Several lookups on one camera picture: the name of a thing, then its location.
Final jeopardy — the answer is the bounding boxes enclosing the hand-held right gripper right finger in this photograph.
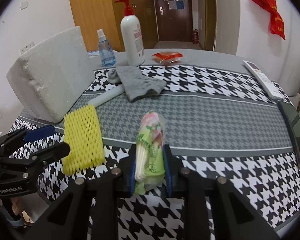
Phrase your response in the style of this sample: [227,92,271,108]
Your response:
[163,144,282,240]

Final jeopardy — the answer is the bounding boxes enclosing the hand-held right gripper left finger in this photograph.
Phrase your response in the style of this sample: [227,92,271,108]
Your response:
[22,144,138,240]

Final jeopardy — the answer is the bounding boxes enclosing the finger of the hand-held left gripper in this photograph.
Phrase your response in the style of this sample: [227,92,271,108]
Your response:
[0,142,71,171]
[0,126,56,153]

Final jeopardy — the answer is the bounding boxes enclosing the yellow foam net sleeve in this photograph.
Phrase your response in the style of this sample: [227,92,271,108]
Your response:
[62,104,106,176]

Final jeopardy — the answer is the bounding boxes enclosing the white foam box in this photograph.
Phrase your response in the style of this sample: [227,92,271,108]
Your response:
[6,26,94,123]

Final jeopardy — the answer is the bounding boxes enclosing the grey sock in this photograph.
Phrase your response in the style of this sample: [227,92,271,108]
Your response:
[107,69,123,85]
[116,66,167,102]

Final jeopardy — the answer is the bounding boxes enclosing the white foam tube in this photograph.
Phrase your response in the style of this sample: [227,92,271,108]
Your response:
[86,85,127,109]

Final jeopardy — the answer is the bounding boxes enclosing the blue spray bottle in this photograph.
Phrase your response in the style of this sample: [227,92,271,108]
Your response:
[97,29,117,67]

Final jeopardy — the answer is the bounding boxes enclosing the red snack packet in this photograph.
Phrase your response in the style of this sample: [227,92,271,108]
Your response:
[152,51,183,64]

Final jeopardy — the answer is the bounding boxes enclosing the white remote control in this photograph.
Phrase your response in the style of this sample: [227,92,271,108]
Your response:
[243,60,282,100]

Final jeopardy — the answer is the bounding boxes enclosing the black smartphone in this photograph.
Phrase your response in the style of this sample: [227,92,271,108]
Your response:
[277,101,300,168]

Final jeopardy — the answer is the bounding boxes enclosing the white lotion pump bottle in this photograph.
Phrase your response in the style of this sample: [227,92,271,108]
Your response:
[114,0,145,66]

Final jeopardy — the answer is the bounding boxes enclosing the wooden wardrobe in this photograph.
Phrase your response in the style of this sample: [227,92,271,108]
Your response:
[66,0,155,53]

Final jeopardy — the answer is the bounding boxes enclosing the dark brown door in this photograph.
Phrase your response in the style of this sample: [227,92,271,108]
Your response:
[152,0,193,42]

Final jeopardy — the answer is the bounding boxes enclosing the wooden side door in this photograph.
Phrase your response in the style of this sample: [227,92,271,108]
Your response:
[204,0,217,52]

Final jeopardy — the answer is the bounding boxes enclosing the taped paper notices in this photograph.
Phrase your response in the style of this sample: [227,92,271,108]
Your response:
[162,0,187,10]

